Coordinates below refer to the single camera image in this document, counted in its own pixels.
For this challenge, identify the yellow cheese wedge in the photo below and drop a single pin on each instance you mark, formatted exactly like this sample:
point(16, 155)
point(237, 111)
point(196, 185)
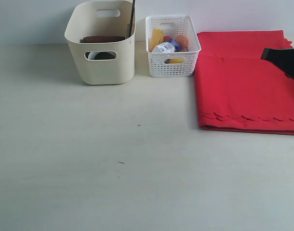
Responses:
point(156, 38)

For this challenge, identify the red grilled sausage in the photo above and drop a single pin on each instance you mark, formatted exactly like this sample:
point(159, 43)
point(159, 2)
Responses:
point(166, 38)

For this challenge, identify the white perforated plastic basket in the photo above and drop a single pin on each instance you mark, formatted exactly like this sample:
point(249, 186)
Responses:
point(172, 25)

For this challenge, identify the brown chopstick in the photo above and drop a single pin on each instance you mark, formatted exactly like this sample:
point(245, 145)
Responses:
point(130, 25)

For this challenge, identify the red tablecloth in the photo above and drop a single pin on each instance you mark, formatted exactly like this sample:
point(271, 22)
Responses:
point(238, 91)

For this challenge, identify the yellow lemon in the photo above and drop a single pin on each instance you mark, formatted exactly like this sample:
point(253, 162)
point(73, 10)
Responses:
point(174, 61)

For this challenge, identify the pale green ceramic bowl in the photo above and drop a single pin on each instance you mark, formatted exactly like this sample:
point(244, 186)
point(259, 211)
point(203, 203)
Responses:
point(92, 55)

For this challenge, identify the cream plastic bin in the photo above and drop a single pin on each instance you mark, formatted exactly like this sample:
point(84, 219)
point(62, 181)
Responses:
point(102, 18)

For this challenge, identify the stainless steel cup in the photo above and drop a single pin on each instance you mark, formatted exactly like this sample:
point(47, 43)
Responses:
point(105, 55)

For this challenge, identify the brown egg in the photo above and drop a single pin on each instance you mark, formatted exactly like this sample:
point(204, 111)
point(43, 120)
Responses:
point(183, 41)

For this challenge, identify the round wooden plate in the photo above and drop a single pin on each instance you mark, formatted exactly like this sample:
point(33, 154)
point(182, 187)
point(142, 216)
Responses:
point(102, 39)

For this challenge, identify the blue white milk carton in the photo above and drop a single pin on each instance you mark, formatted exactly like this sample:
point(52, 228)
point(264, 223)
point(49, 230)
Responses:
point(169, 46)

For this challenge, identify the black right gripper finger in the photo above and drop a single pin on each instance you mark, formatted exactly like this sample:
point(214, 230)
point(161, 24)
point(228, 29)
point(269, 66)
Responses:
point(283, 59)

